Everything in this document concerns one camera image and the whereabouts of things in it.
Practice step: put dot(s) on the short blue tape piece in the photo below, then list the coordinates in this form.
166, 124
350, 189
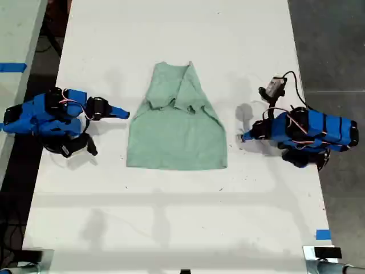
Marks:
323, 234

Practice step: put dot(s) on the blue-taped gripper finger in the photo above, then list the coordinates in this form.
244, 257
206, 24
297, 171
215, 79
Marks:
119, 111
251, 138
251, 133
119, 116

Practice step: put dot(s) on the black camera box white label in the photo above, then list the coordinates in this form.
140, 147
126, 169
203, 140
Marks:
71, 148

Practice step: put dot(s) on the white side table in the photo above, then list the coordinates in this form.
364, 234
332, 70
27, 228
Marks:
17, 34

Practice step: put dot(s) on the small black object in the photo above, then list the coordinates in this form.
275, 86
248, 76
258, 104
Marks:
185, 271

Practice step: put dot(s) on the black box on metal clamp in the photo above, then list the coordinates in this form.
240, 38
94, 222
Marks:
328, 252
32, 256

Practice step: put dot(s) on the blue and black arm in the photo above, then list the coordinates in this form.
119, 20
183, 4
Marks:
42, 114
328, 128

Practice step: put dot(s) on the black camera box on stalk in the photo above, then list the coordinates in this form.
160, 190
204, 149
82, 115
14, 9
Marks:
274, 85

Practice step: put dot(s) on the long blue tape strip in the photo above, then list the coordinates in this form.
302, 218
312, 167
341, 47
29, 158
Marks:
12, 67

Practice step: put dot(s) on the pale green T-shirt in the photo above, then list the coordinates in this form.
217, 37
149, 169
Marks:
176, 137

